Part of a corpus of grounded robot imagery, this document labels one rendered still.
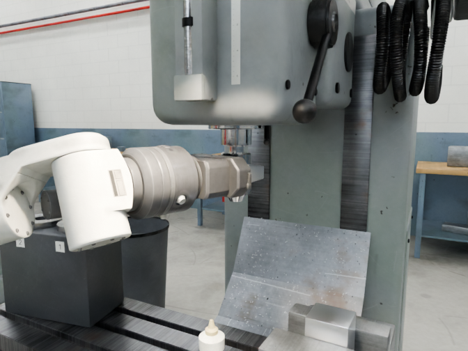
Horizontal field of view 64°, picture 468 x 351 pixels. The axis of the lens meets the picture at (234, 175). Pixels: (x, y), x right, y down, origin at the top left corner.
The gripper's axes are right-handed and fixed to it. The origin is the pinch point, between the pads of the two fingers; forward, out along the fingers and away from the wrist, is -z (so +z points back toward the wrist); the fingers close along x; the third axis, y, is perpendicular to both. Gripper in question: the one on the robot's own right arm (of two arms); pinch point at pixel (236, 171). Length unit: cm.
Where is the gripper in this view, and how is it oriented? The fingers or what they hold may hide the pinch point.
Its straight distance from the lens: 57.5
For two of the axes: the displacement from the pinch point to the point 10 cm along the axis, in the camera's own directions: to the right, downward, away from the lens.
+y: -0.1, 9.9, 1.4
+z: -7.1, 0.9, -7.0
